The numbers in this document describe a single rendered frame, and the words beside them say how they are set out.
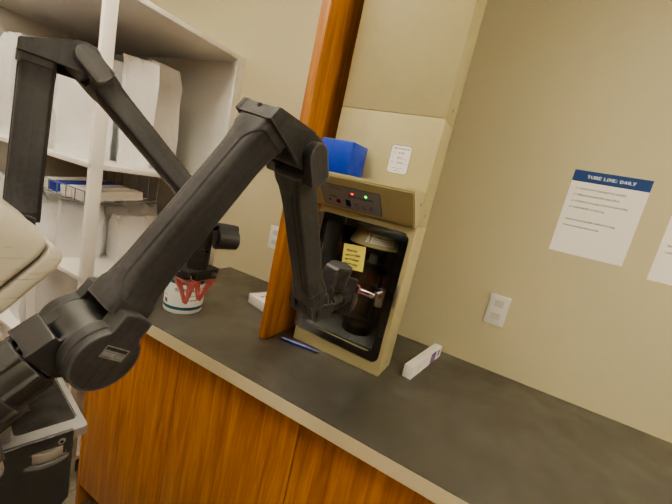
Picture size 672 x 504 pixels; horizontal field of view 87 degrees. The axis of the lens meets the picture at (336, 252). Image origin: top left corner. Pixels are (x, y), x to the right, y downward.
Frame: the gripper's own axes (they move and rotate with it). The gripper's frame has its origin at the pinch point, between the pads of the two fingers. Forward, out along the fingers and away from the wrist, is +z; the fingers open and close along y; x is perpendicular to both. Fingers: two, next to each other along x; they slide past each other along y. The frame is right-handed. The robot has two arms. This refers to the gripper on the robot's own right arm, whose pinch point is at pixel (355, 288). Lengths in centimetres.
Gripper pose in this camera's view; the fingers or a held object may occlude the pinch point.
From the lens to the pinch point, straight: 104.3
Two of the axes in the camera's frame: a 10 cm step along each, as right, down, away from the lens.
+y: 2.2, -9.6, -1.9
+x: -8.7, -2.8, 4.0
